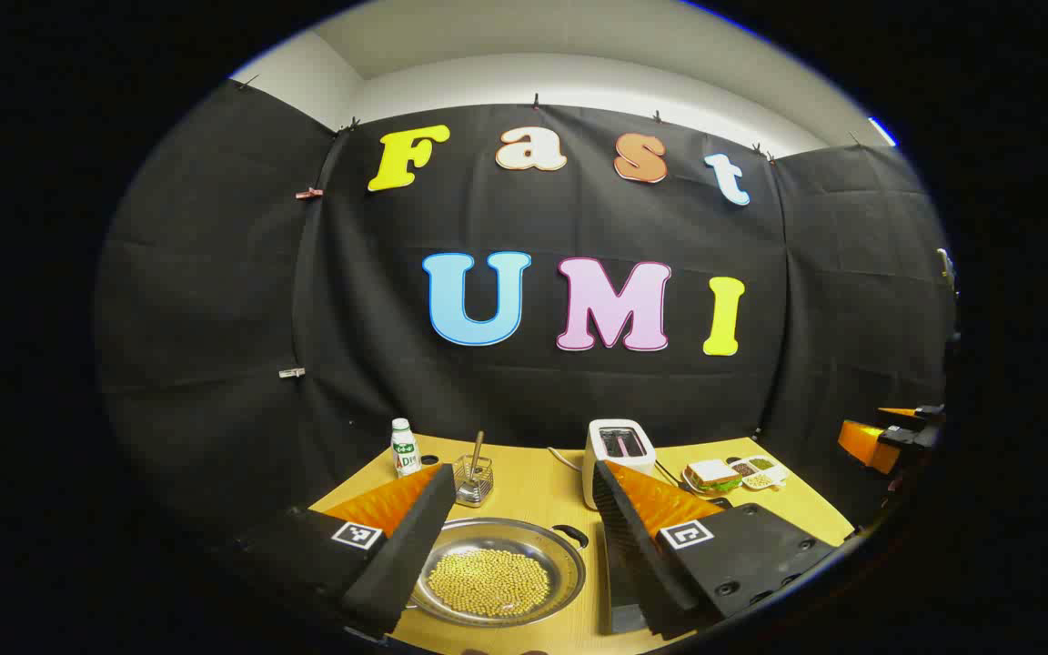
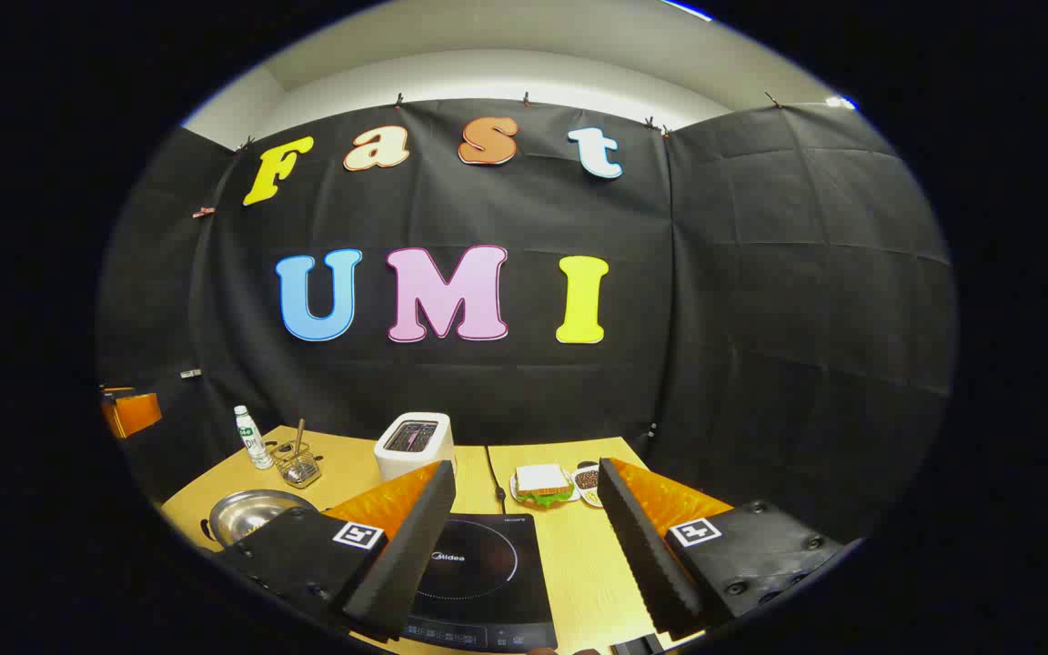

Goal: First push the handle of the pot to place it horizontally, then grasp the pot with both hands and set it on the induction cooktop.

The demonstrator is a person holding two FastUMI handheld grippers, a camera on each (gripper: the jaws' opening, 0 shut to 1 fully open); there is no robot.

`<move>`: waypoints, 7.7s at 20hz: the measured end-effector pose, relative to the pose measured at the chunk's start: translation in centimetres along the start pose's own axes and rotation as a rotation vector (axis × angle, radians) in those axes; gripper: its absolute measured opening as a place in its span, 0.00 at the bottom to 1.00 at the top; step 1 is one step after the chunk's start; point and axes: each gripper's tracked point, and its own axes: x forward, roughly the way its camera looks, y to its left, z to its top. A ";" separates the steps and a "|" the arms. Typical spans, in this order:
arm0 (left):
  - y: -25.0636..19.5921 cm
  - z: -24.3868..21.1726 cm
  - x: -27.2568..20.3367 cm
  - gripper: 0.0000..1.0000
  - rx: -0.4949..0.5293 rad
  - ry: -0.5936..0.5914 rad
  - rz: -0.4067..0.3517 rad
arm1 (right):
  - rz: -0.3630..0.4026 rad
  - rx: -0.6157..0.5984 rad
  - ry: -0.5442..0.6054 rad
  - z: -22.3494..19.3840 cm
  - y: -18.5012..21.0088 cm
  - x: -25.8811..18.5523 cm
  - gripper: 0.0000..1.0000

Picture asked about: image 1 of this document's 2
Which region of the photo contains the sandwich with lettuce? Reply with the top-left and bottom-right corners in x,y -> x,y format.
686,458 -> 743,495

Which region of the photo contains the metal wire utensil holder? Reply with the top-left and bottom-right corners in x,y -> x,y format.
453,453 -> 495,508

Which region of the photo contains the white toaster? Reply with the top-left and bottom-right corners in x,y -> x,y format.
582,419 -> 658,510

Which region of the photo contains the black induction cooktop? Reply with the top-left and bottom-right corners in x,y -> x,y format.
609,494 -> 734,636

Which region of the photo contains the black backdrop cloth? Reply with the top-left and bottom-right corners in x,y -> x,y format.
95,80 -> 957,547

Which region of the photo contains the steel pot with black handles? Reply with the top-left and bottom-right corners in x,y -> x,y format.
410,517 -> 590,629

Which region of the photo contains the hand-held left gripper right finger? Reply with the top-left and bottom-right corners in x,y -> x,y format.
591,459 -> 839,640

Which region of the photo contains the large pile of yellow soybeans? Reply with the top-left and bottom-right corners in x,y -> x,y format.
427,548 -> 550,617

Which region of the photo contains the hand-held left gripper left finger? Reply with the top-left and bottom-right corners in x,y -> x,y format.
237,462 -> 459,638

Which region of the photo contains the white drink bottle green label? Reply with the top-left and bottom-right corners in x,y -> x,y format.
390,418 -> 422,479

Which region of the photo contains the white divided dish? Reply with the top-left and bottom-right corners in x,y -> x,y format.
730,455 -> 789,490

